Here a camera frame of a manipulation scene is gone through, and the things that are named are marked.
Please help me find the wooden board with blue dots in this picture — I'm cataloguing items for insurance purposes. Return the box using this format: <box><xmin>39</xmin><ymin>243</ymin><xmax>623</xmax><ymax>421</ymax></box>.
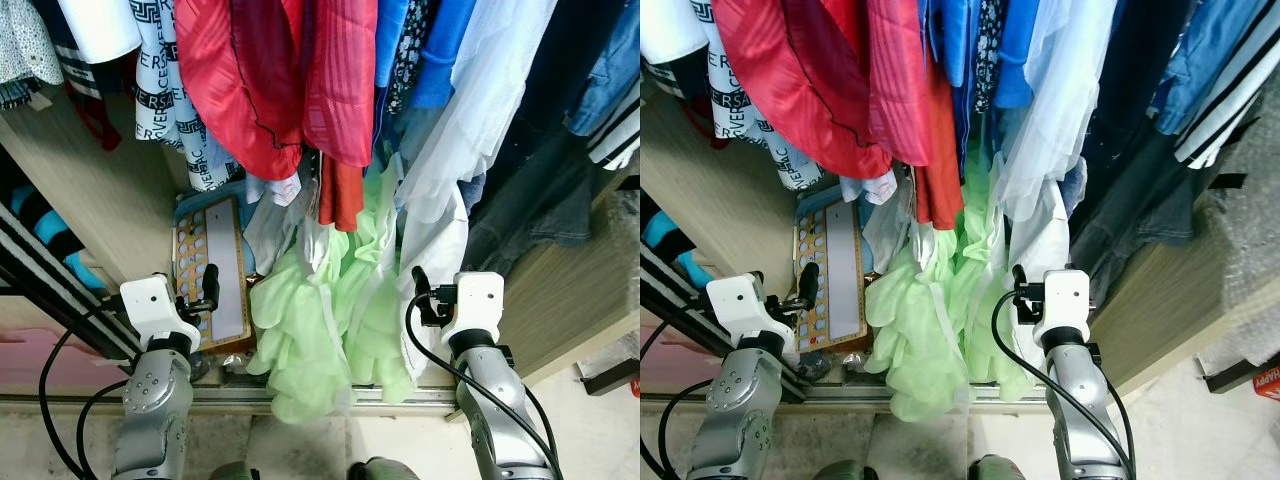
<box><xmin>172</xmin><ymin>192</ymin><xmax>257</xmax><ymax>356</ymax></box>
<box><xmin>795</xmin><ymin>195</ymin><xmax>871</xmax><ymax>356</ymax></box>

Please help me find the metal wardrobe floor track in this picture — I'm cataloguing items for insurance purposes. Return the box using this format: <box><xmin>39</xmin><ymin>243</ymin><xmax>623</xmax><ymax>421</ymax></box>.
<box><xmin>640</xmin><ymin>385</ymin><xmax>1051</xmax><ymax>416</ymax></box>
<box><xmin>0</xmin><ymin>385</ymin><xmax>476</xmax><ymax>419</ymax></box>

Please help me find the light green plastic raincoat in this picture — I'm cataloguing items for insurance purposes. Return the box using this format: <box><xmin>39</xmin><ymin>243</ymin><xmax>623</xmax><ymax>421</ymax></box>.
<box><xmin>862</xmin><ymin>150</ymin><xmax>1036</xmax><ymax>423</ymax></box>
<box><xmin>245</xmin><ymin>165</ymin><xmax>421</xmax><ymax>426</ymax></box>

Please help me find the orange-red garment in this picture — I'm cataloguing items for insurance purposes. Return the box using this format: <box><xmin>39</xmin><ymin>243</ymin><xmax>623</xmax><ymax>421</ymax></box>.
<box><xmin>915</xmin><ymin>60</ymin><xmax>966</xmax><ymax>231</ymax></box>
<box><xmin>318</xmin><ymin>152</ymin><xmax>366</xmax><ymax>233</ymax></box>

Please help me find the light wood wardrobe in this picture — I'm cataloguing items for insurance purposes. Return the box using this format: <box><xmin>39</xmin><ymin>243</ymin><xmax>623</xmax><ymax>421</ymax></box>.
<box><xmin>640</xmin><ymin>85</ymin><xmax>1280</xmax><ymax>399</ymax></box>
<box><xmin>0</xmin><ymin>85</ymin><xmax>641</xmax><ymax>391</ymax></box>

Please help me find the cyan black striped cloth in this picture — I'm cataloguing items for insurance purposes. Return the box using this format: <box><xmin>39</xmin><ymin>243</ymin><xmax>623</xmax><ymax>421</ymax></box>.
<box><xmin>640</xmin><ymin>208</ymin><xmax>716</xmax><ymax>291</ymax></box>
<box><xmin>10</xmin><ymin>180</ymin><xmax>109</xmax><ymax>293</ymax></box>

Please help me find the pale blue sheer garment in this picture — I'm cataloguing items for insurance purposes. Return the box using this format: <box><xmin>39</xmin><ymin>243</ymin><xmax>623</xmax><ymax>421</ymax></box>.
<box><xmin>395</xmin><ymin>0</ymin><xmax>561</xmax><ymax>226</ymax></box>
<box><xmin>992</xmin><ymin>0</ymin><xmax>1121</xmax><ymax>223</ymax></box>

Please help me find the dark navy garment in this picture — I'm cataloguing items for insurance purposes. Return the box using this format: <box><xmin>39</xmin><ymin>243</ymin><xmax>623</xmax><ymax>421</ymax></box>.
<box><xmin>465</xmin><ymin>0</ymin><xmax>626</xmax><ymax>276</ymax></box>
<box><xmin>1070</xmin><ymin>0</ymin><xmax>1241</xmax><ymax>306</ymax></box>

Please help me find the white shirt with blue lettering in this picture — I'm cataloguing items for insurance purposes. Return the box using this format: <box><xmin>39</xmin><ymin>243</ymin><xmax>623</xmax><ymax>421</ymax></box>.
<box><xmin>690</xmin><ymin>0</ymin><xmax>826</xmax><ymax>193</ymax></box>
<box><xmin>132</xmin><ymin>0</ymin><xmax>246</xmax><ymax>193</ymax></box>

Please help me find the clear bubble wrap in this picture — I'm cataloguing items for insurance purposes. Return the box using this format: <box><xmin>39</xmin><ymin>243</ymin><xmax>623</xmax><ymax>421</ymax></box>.
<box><xmin>1195</xmin><ymin>85</ymin><xmax>1280</xmax><ymax>369</ymax></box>
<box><xmin>605</xmin><ymin>185</ymin><xmax>641</xmax><ymax>246</ymax></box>

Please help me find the red satin shirt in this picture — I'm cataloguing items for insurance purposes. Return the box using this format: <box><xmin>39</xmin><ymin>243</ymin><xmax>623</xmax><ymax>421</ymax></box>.
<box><xmin>712</xmin><ymin>0</ymin><xmax>936</xmax><ymax>181</ymax></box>
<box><xmin>172</xmin><ymin>0</ymin><xmax>381</xmax><ymax>183</ymax></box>

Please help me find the royal blue shirt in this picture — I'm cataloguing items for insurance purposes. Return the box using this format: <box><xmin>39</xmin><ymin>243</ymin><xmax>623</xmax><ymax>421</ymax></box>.
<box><xmin>372</xmin><ymin>0</ymin><xmax>479</xmax><ymax>151</ymax></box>
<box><xmin>920</xmin><ymin>0</ymin><xmax>1043</xmax><ymax>111</ymax></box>

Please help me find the navy floral garment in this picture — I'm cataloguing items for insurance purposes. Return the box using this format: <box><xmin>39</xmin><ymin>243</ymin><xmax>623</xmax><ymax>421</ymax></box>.
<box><xmin>970</xmin><ymin>0</ymin><xmax>1009</xmax><ymax>113</ymax></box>
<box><xmin>385</xmin><ymin>0</ymin><xmax>436</xmax><ymax>116</ymax></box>

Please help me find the black white striped garment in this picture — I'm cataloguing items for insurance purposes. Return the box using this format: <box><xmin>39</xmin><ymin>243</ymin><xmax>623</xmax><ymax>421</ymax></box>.
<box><xmin>1172</xmin><ymin>0</ymin><xmax>1280</xmax><ymax>171</ymax></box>
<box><xmin>585</xmin><ymin>85</ymin><xmax>641</xmax><ymax>173</ymax></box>

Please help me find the navy white striped garment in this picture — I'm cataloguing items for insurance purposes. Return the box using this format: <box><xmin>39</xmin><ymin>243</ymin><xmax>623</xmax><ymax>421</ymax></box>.
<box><xmin>35</xmin><ymin>20</ymin><xmax>131</xmax><ymax>101</ymax></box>
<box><xmin>640</xmin><ymin>55</ymin><xmax>713</xmax><ymax>101</ymax></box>

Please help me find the red printed packet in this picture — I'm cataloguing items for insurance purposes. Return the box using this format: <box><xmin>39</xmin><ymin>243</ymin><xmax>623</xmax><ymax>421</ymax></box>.
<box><xmin>1250</xmin><ymin>362</ymin><xmax>1280</xmax><ymax>403</ymax></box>

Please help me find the plain white garment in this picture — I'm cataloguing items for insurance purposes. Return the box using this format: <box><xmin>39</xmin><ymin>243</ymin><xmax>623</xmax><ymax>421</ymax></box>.
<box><xmin>58</xmin><ymin>0</ymin><xmax>143</xmax><ymax>66</ymax></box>
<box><xmin>640</xmin><ymin>0</ymin><xmax>711</xmax><ymax>66</ymax></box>

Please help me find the denim blue garment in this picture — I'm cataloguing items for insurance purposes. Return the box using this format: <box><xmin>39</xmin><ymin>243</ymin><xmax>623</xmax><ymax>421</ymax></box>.
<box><xmin>1150</xmin><ymin>0</ymin><xmax>1271</xmax><ymax>136</ymax></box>
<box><xmin>565</xmin><ymin>0</ymin><xmax>641</xmax><ymax>138</ymax></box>

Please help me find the white speckled shirt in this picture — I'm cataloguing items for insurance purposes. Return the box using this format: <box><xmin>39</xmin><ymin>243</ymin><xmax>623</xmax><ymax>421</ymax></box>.
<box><xmin>0</xmin><ymin>0</ymin><xmax>66</xmax><ymax>89</ymax></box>

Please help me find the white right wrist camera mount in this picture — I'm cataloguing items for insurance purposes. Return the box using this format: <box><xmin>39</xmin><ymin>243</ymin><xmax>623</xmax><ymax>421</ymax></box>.
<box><xmin>1033</xmin><ymin>269</ymin><xmax>1091</xmax><ymax>346</ymax></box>
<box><xmin>440</xmin><ymin>271</ymin><xmax>506</xmax><ymax>349</ymax></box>

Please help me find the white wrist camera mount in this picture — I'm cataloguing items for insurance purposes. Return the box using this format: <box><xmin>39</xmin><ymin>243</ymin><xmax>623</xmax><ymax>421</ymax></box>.
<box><xmin>440</xmin><ymin>271</ymin><xmax>506</xmax><ymax>349</ymax></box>
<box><xmin>706</xmin><ymin>274</ymin><xmax>799</xmax><ymax>353</ymax></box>
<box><xmin>1033</xmin><ymin>269</ymin><xmax>1091</xmax><ymax>346</ymax></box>
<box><xmin>119</xmin><ymin>274</ymin><xmax>201</xmax><ymax>351</ymax></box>

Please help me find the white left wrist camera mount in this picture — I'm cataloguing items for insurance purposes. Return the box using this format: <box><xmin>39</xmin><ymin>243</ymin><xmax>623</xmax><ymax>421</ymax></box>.
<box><xmin>706</xmin><ymin>274</ymin><xmax>799</xmax><ymax>353</ymax></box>
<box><xmin>119</xmin><ymin>274</ymin><xmax>201</xmax><ymax>351</ymax></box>

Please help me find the black sliding door frame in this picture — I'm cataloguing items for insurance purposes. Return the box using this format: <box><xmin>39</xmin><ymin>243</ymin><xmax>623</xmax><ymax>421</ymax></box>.
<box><xmin>0</xmin><ymin>200</ymin><xmax>143</xmax><ymax>363</ymax></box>
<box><xmin>640</xmin><ymin>240</ymin><xmax>809</xmax><ymax>404</ymax></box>

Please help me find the long black left arm cable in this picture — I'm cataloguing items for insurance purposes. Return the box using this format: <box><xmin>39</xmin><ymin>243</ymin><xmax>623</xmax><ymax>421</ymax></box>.
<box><xmin>38</xmin><ymin>302</ymin><xmax>126</xmax><ymax>479</ymax></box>
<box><xmin>640</xmin><ymin>318</ymin><xmax>673</xmax><ymax>480</ymax></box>

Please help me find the short black left arm cable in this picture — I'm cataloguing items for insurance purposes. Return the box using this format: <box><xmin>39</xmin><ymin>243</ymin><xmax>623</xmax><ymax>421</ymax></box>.
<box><xmin>658</xmin><ymin>378</ymin><xmax>716</xmax><ymax>479</ymax></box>
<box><xmin>76</xmin><ymin>378</ymin><xmax>131</xmax><ymax>479</ymax></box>

